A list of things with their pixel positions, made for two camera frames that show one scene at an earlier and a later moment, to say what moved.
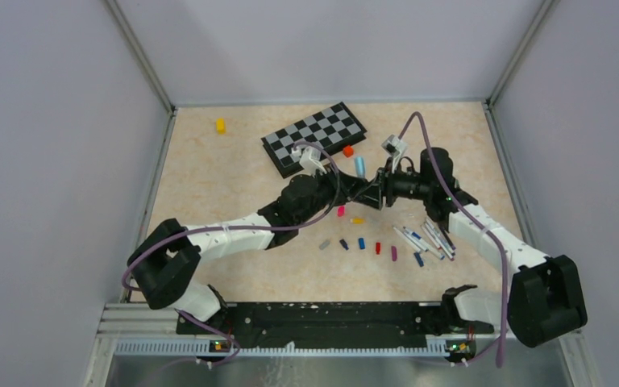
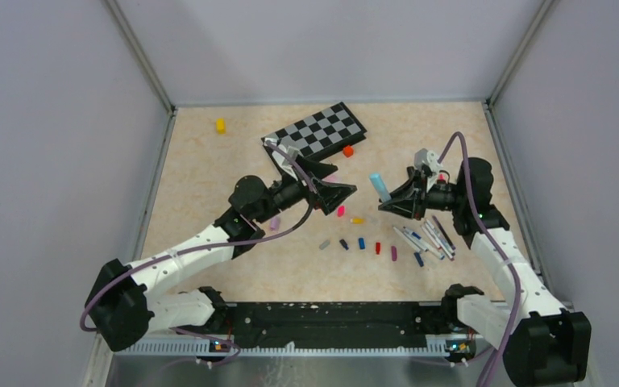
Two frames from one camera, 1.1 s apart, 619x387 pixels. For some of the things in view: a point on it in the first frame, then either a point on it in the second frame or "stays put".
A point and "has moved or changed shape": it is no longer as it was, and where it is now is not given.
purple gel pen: x=447 y=237 stays put
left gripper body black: x=342 y=194 -> x=319 y=199
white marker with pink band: x=442 y=244 stays put
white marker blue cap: x=422 y=243 stays put
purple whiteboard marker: x=440 y=236 stays put
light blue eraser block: x=359 y=167 has moved or changed shape
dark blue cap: x=419 y=259 stays put
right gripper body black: x=386 y=183 -> x=436 y=197
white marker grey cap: x=409 y=239 stays put
